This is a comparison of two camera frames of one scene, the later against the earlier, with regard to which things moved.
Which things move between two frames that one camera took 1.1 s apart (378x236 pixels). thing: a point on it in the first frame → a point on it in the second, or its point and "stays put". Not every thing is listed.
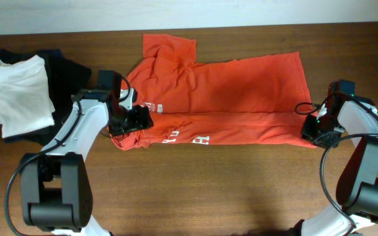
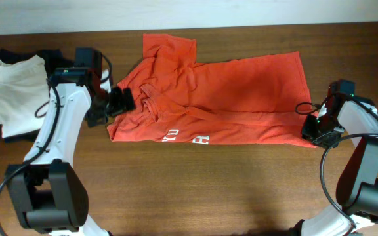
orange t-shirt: x=256 y=101 stays put
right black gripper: x=315 y=132 stays put
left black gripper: x=141 y=118 → x=116 y=103
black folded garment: x=66 y=78 stays put
